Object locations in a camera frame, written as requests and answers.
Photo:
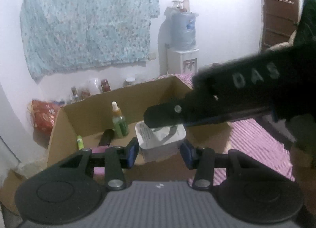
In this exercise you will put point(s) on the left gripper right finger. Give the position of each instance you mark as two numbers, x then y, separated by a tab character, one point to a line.
203	161

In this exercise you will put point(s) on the white power adapter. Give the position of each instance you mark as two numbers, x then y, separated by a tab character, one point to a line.
159	143

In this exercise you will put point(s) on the purple checkered tablecloth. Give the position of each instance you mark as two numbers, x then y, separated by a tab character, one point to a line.
250	138

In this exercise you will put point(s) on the white lid jar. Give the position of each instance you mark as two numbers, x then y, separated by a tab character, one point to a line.
129	82

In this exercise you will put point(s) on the water dispenser with bottle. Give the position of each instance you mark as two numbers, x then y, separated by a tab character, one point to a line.
177	46

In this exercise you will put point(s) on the red jar on floor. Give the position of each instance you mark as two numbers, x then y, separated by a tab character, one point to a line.
105	87

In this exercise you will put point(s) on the green lip balm tube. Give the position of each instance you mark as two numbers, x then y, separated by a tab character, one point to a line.
80	142

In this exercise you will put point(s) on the red snack bag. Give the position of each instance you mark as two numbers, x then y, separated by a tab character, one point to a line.
43	115

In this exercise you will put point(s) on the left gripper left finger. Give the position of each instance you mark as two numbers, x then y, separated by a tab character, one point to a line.
115	160

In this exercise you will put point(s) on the beige jacket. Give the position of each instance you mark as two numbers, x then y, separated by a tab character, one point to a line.
282	45

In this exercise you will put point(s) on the blue floral wall cloth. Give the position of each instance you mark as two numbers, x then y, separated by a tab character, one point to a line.
65	36

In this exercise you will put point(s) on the green dropper bottle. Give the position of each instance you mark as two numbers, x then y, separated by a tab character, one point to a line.
119	121

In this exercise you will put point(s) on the black cylindrical tube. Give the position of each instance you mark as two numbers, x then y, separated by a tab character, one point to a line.
107	137

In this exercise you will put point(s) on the brown wooden door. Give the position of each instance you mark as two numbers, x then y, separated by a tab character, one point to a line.
280	20

